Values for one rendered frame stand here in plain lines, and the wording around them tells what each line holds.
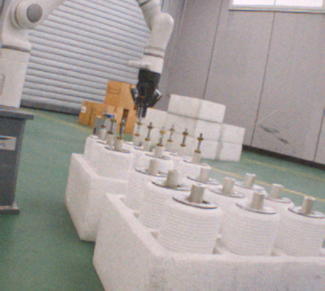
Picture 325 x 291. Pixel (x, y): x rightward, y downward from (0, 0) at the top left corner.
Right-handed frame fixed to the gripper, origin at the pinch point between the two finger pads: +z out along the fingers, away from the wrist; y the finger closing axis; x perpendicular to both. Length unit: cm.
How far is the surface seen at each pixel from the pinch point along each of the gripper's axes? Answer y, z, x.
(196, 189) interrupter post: -59, 9, 54
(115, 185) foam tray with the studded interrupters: -19.4, 19.2, 27.6
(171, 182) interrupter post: -50, 10, 47
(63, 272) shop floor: -31, 36, 52
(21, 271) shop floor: -28, 36, 61
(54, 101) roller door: 456, 19, -323
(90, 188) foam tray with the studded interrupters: -15.7, 20.9, 33.1
